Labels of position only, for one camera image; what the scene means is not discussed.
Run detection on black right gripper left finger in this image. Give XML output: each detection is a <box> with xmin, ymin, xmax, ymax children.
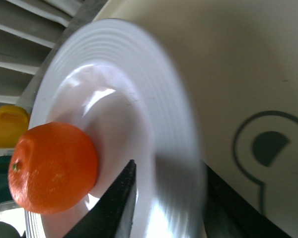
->
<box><xmin>65</xmin><ymin>160</ymin><xmax>137</xmax><ymax>238</ymax></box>

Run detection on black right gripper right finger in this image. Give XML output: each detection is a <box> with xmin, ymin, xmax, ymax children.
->
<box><xmin>207</xmin><ymin>168</ymin><xmax>289</xmax><ymax>238</ymax></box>

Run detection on orange fruit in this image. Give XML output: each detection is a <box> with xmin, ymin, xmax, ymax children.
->
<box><xmin>8</xmin><ymin>122</ymin><xmax>98</xmax><ymax>214</ymax></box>

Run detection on white ridged plate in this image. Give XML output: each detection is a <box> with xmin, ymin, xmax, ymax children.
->
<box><xmin>26</xmin><ymin>19</ymin><xmax>206</xmax><ymax>238</ymax></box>

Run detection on dark green mug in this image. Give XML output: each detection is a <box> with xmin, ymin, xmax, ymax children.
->
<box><xmin>0</xmin><ymin>156</ymin><xmax>13</xmax><ymax>203</ymax></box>

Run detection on yellow mug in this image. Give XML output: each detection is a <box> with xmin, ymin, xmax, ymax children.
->
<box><xmin>0</xmin><ymin>105</ymin><xmax>30</xmax><ymax>148</ymax></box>

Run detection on cream bear tray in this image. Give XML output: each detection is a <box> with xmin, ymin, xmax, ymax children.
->
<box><xmin>97</xmin><ymin>0</ymin><xmax>298</xmax><ymax>238</ymax></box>

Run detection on grey curtain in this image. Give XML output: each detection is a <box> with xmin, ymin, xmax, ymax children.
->
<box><xmin>0</xmin><ymin>0</ymin><xmax>83</xmax><ymax>106</ymax></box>

